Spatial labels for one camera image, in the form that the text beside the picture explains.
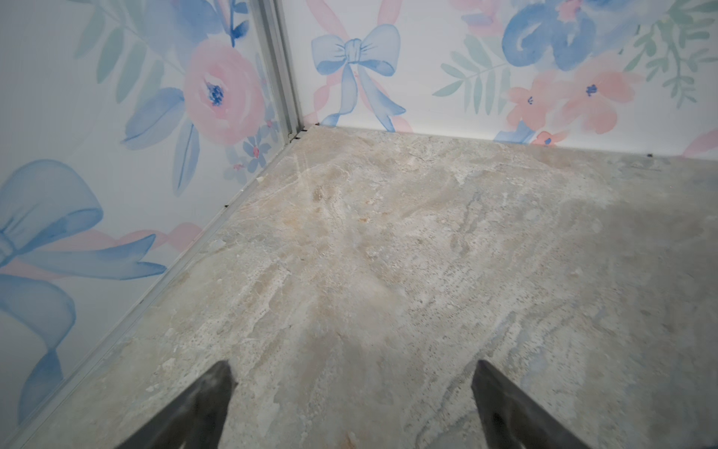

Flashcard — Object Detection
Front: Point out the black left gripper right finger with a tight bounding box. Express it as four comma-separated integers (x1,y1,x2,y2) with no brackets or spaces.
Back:
472,359,588,449

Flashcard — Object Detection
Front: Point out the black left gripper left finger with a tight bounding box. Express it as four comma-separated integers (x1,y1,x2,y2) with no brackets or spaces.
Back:
119,360,235,448

